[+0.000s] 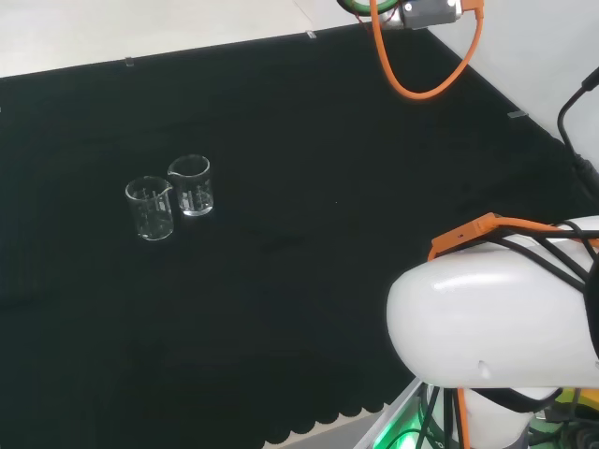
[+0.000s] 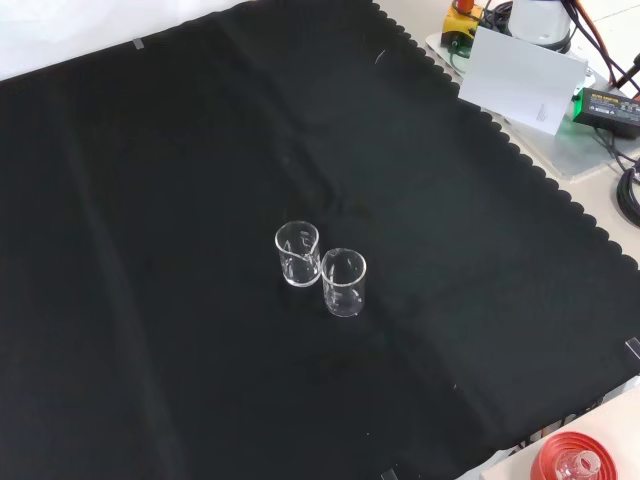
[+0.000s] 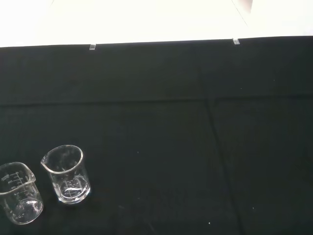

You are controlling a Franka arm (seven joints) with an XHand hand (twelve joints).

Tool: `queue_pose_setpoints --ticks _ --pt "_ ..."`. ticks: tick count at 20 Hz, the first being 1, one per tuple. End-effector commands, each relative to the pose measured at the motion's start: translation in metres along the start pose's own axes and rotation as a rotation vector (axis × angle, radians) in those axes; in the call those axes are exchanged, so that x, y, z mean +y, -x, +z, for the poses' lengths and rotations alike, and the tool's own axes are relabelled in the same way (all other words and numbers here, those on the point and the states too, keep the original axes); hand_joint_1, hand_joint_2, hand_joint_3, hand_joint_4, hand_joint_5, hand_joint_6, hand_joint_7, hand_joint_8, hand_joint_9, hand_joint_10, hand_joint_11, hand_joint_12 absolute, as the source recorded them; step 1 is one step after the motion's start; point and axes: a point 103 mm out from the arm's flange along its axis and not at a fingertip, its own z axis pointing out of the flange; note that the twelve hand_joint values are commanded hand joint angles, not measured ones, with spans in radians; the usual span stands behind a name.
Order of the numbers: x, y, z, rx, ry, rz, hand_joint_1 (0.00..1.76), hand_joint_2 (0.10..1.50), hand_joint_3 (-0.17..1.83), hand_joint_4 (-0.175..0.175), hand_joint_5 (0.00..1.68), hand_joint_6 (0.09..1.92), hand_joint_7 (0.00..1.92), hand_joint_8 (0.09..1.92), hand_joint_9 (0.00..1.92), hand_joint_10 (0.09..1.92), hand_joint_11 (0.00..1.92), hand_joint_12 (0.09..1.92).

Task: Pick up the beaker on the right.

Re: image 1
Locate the clear glass beaker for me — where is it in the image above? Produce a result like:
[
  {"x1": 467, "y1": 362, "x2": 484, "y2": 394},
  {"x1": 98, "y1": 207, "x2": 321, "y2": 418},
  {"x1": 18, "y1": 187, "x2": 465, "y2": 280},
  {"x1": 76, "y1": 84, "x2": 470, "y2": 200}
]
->
[
  {"x1": 124, "y1": 175, "x2": 175, "y2": 242},
  {"x1": 167, "y1": 153, "x2": 216, "y2": 218}
]

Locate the black bench cloth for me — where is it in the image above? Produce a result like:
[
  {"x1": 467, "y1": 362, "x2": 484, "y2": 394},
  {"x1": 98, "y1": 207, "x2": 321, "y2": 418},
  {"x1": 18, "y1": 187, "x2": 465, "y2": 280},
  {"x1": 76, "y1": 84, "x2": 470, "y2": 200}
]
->
[{"x1": 0, "y1": 21, "x2": 599, "y2": 449}]

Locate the orange cable with inline box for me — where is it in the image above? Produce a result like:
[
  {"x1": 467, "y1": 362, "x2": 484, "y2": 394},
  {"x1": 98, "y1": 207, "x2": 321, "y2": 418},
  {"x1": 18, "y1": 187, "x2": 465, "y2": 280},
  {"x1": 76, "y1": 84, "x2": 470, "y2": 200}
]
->
[{"x1": 427, "y1": 211, "x2": 599, "y2": 449}]

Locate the orange camera cable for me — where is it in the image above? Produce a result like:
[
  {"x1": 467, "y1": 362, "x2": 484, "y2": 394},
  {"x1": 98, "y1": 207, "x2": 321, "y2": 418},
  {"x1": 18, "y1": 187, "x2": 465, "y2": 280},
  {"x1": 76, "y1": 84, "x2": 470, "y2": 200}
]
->
[{"x1": 368, "y1": 0, "x2": 486, "y2": 101}]

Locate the grey metal base plate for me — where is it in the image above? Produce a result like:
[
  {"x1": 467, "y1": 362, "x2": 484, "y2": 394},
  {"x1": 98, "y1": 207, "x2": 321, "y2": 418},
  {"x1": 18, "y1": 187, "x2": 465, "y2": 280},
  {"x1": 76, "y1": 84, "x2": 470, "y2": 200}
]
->
[{"x1": 358, "y1": 377, "x2": 425, "y2": 449}]

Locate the green cable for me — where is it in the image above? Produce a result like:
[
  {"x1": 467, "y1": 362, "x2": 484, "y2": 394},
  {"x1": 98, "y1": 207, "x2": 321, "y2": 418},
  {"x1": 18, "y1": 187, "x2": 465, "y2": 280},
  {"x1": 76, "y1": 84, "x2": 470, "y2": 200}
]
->
[{"x1": 337, "y1": 0, "x2": 399, "y2": 15}]

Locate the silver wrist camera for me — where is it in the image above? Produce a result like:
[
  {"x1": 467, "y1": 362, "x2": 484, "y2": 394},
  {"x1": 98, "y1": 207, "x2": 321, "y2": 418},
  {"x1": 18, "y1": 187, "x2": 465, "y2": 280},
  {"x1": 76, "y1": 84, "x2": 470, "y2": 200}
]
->
[{"x1": 401, "y1": 0, "x2": 464, "y2": 31}]

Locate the black cable with plug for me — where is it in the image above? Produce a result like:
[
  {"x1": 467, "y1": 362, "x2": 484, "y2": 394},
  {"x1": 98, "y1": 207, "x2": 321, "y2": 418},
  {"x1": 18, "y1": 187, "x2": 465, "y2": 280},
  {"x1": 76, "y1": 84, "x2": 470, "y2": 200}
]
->
[{"x1": 557, "y1": 65, "x2": 599, "y2": 197}]

